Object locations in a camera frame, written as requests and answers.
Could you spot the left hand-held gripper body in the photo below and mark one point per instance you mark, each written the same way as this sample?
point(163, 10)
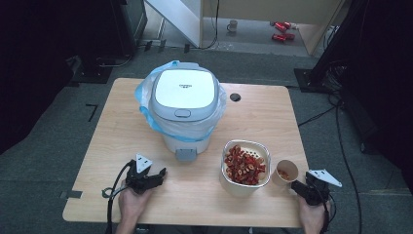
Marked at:
point(138, 180)

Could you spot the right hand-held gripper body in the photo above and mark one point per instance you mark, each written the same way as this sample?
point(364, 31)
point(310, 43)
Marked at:
point(318, 191)

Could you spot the brown paper cup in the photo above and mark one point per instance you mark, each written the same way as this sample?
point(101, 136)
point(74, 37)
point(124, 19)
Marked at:
point(285, 174)

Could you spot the blue and white trash bag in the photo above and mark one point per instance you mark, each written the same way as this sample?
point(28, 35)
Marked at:
point(145, 94)

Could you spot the white pedal trash can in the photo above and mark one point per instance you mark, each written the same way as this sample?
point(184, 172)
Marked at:
point(183, 89)

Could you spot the person's left hand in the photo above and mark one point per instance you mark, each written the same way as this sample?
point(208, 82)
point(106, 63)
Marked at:
point(131, 204)

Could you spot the person's right hand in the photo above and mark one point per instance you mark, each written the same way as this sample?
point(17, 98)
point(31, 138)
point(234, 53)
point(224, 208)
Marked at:
point(311, 216)

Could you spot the white strainer bowl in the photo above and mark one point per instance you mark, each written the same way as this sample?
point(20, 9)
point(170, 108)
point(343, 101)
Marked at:
point(240, 190)

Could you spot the pile of red date slices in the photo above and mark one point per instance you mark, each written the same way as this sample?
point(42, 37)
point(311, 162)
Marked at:
point(244, 167)

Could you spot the black stand base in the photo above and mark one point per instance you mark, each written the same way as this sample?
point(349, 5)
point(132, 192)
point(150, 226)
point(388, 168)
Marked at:
point(307, 81)

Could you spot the black table grommet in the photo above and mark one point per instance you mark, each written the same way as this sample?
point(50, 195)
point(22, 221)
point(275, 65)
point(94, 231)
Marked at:
point(235, 97)

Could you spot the black floor plate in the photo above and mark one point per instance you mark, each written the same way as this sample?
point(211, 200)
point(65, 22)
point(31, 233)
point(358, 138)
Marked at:
point(92, 75)

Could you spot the red can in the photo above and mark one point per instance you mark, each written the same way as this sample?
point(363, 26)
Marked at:
point(281, 26)

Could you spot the black cabinet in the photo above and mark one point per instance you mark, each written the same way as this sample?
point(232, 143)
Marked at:
point(128, 22)

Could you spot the slanted white board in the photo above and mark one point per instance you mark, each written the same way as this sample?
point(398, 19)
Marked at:
point(177, 16)

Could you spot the grey mug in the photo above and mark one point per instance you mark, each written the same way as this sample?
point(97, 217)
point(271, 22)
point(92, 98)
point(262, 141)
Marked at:
point(232, 26)

